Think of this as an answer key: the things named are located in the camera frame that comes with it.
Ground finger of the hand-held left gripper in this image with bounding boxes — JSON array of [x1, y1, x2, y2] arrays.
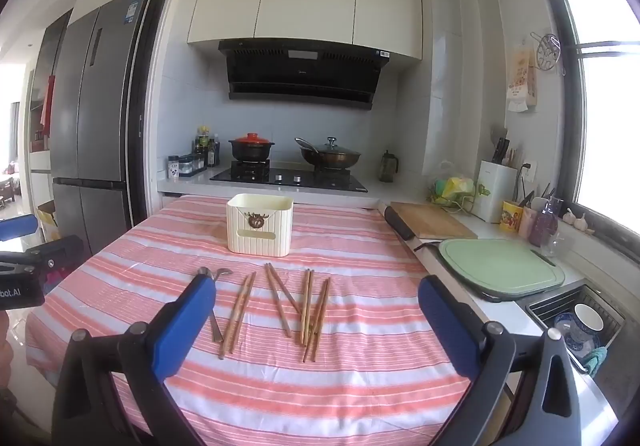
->
[[25, 234, 86, 287], [0, 215, 40, 243]]

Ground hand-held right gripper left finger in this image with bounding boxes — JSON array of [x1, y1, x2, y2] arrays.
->
[[51, 273, 218, 446]]

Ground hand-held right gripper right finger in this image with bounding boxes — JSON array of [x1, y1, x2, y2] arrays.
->
[[417, 275, 593, 446]]

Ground metal spoon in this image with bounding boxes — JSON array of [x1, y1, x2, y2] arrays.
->
[[197, 266, 234, 343]]

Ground row of chopsticks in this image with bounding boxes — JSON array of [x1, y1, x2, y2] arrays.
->
[[218, 262, 331, 363]]

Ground cream ribbed utensil container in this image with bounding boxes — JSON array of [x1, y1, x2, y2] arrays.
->
[[226, 193, 295, 258]]

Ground cardboard box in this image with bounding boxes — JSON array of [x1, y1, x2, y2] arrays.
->
[[36, 199, 59, 243]]

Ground green cutting board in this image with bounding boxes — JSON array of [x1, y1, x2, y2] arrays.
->
[[438, 238, 566, 295]]

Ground pink striped tablecloth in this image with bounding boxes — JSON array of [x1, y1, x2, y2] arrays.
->
[[25, 196, 507, 446]]

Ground wooden cutting board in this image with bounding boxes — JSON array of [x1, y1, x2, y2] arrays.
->
[[390, 201, 479, 241]]

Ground black rolled mat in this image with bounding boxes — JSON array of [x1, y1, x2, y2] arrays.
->
[[384, 206, 417, 241]]

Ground yellow printed tin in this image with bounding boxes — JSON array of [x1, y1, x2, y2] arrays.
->
[[499, 199, 524, 232]]

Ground pink cup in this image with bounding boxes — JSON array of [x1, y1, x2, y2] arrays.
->
[[518, 206, 539, 239]]

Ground grey refrigerator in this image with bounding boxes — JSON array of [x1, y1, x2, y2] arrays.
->
[[50, 0, 153, 254]]

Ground clear drinking glass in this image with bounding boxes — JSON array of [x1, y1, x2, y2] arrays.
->
[[542, 230, 567, 257]]

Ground purple cup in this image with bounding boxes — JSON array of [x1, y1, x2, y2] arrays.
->
[[528, 198, 559, 247]]

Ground blue and white bowl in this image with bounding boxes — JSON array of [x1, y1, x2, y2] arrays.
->
[[554, 303, 606, 353]]

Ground white knife block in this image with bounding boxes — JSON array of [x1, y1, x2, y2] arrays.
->
[[472, 126, 521, 225]]

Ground teal dish cloth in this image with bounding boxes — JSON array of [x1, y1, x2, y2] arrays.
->
[[579, 346, 609, 377]]

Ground rack of spice jars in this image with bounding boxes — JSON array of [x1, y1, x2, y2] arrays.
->
[[167, 153, 209, 179]]

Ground steel sink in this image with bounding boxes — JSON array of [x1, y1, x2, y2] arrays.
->
[[525, 282, 640, 397]]

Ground garlic bulbs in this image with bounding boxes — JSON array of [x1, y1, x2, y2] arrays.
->
[[562, 208, 597, 235]]

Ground dark glass press pot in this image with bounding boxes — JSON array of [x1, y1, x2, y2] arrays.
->
[[379, 150, 400, 183]]

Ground black gas stove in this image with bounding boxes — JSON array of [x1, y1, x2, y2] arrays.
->
[[210, 160, 369, 193]]

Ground yellow cap oil bottle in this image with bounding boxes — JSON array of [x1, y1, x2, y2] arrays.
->
[[194, 126, 211, 167]]

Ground black clay pot red lid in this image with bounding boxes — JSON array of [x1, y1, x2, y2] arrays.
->
[[229, 133, 276, 162]]

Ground wok with glass lid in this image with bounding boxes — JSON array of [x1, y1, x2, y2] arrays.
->
[[294, 136, 362, 172]]

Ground hanging printed calendar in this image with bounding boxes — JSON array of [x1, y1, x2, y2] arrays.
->
[[504, 39, 539, 113]]

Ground black range hood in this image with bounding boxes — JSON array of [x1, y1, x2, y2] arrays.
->
[[218, 40, 391, 111]]

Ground dark framed window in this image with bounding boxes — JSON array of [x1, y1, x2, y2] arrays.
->
[[531, 0, 640, 247]]

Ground hanging wire steamer rack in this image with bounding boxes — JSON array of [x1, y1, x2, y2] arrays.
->
[[530, 31, 569, 76]]

